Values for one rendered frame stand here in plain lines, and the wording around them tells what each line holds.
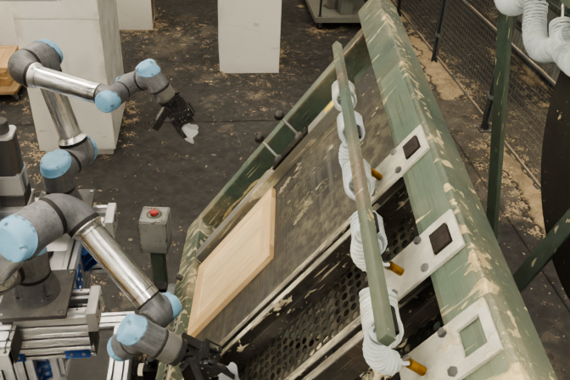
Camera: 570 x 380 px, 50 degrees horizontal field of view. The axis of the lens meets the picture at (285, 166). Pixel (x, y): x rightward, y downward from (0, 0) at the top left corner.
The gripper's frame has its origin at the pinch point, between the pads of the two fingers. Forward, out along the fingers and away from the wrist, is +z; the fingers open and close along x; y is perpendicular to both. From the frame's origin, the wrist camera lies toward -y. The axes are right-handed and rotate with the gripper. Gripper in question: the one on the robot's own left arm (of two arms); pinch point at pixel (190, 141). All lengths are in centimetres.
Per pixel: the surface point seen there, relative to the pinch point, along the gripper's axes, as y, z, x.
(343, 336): 45, -6, -121
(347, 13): 83, 179, 479
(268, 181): 22.7, 19.1, -18.6
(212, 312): -8, 33, -57
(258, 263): 15, 21, -58
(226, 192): -1.5, 32.4, 6.9
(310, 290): 36, 5, -93
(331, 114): 55, 3, -20
